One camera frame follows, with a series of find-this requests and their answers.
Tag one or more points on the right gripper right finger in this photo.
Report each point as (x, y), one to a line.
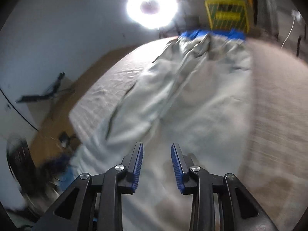
(181, 166)

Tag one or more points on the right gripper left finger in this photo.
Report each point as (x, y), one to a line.
(132, 163)

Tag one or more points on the white and blue jacket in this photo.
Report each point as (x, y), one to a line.
(194, 92)

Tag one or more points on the yellow green storage box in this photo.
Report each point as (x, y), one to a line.
(227, 15)

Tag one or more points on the white clip desk lamp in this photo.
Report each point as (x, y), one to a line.
(296, 16)

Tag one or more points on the ring light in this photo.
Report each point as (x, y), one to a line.
(152, 14)

